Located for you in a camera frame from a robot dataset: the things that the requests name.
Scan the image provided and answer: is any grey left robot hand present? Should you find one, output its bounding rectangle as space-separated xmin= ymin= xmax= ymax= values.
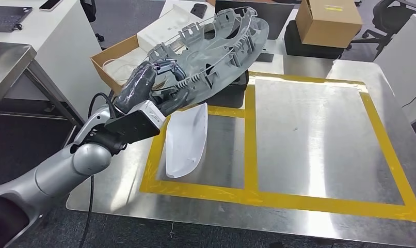
xmin=114 ymin=58 xmax=191 ymax=117

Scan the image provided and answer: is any grey plastic wheel cover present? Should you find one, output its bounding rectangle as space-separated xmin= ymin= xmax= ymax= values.
xmin=147 ymin=6 xmax=270 ymax=107

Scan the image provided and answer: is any open brown cardboard box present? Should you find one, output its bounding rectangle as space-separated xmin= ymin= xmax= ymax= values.
xmin=90 ymin=34 xmax=151 ymax=95

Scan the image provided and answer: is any black chair caster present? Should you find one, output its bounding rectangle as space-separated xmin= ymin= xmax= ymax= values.
xmin=79 ymin=0 xmax=105 ymax=42

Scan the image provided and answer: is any white foam box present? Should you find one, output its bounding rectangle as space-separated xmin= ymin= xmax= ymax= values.
xmin=137 ymin=4 xmax=216 ymax=54

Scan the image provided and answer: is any white round object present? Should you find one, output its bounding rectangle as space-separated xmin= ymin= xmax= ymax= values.
xmin=165 ymin=102 xmax=209 ymax=180

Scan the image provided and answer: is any white desk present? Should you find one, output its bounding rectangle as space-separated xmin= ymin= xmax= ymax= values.
xmin=0 ymin=0 xmax=110 ymax=121

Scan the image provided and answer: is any black foam case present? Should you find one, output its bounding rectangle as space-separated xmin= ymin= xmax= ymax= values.
xmin=206 ymin=70 xmax=250 ymax=109

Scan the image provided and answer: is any black phone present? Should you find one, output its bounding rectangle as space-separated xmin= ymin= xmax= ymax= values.
xmin=190 ymin=3 xmax=209 ymax=20

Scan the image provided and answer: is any white phone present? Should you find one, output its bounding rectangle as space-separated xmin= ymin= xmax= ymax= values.
xmin=39 ymin=0 xmax=63 ymax=12

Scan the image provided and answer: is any steel table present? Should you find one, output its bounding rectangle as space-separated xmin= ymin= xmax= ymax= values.
xmin=0 ymin=41 xmax=86 ymax=128

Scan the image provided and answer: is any small black flat object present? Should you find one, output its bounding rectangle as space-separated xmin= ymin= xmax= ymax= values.
xmin=255 ymin=49 xmax=276 ymax=64

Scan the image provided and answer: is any dark keyboard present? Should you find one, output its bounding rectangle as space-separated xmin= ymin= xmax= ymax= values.
xmin=0 ymin=6 xmax=34 ymax=34

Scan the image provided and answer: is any dark grey flat case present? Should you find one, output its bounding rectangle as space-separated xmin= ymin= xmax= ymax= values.
xmin=215 ymin=0 xmax=300 ymax=40

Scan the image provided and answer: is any black padded case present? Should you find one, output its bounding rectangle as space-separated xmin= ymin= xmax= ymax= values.
xmin=283 ymin=20 xmax=346 ymax=60

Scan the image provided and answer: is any closed brown cardboard box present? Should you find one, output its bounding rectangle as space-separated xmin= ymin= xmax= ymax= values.
xmin=295 ymin=0 xmax=363 ymax=49

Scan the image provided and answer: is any black office chair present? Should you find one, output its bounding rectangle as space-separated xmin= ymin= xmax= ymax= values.
xmin=347 ymin=0 xmax=416 ymax=56

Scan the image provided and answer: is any white cabinet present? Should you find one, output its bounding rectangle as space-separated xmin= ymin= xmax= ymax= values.
xmin=374 ymin=13 xmax=416 ymax=125

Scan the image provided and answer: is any white coiled cable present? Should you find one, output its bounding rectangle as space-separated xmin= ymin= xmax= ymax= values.
xmin=102 ymin=57 xmax=142 ymax=84

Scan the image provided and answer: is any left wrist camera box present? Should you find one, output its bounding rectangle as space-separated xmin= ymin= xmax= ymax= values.
xmin=104 ymin=100 xmax=167 ymax=146

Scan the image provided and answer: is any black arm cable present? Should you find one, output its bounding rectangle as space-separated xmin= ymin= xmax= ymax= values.
xmin=78 ymin=92 xmax=117 ymax=248

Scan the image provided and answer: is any yellow workbench tape frame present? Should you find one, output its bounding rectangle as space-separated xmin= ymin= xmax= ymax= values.
xmin=139 ymin=71 xmax=416 ymax=224

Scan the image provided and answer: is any thin black cable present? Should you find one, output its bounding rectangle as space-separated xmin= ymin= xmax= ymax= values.
xmin=401 ymin=88 xmax=416 ymax=109

